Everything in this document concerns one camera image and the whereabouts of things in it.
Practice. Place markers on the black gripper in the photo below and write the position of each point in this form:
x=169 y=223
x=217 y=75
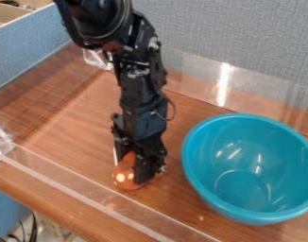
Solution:
x=137 y=133

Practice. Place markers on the brown toy mushroom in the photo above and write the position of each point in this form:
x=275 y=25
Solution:
x=123 y=173

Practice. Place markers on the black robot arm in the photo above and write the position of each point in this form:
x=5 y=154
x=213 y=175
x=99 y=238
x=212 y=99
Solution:
x=108 y=25

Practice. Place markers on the blue plastic bowl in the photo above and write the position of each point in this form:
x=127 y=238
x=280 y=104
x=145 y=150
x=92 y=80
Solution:
x=245 y=163

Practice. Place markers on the clear acrylic front barrier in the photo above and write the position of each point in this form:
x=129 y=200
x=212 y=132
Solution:
x=132 y=213

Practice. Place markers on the clear acrylic barrier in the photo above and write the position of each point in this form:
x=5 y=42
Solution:
x=236 y=88
x=35 y=96
x=132 y=213

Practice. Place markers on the clear acrylic left barrier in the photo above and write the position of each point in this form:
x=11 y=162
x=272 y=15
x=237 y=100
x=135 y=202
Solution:
x=35 y=96

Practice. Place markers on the clear acrylic back barrier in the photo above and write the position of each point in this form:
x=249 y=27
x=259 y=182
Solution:
x=236 y=88

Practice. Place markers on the clear acrylic corner bracket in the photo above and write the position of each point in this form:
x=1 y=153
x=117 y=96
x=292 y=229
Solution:
x=93 y=57

